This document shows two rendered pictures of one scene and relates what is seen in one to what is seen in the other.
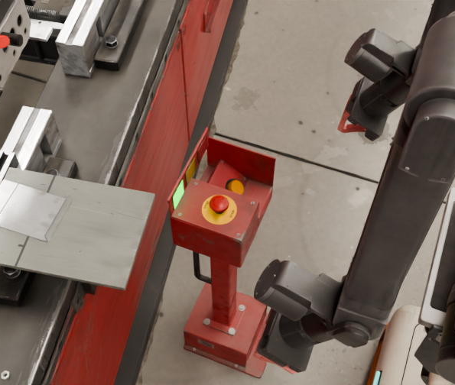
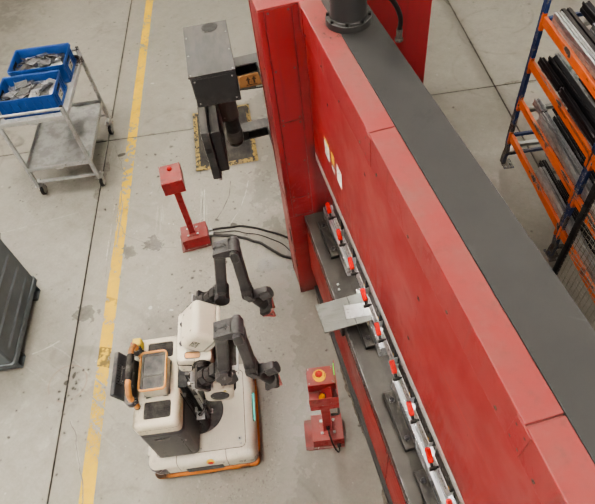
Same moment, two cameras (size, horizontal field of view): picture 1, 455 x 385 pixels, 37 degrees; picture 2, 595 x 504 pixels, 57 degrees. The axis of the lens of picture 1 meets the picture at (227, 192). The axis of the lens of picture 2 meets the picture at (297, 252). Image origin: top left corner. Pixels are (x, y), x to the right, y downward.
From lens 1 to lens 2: 2.54 m
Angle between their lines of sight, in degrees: 70
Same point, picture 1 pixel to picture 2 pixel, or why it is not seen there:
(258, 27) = not seen: outside the picture
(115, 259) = (322, 310)
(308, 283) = (260, 291)
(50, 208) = (349, 313)
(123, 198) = (332, 326)
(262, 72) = not seen: outside the picture
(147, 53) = (379, 410)
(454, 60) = (233, 241)
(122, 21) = (396, 414)
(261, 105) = not seen: outside the picture
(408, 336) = (247, 436)
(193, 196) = (330, 375)
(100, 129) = (370, 367)
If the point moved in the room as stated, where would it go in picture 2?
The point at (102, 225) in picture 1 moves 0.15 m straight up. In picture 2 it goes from (332, 317) to (331, 302)
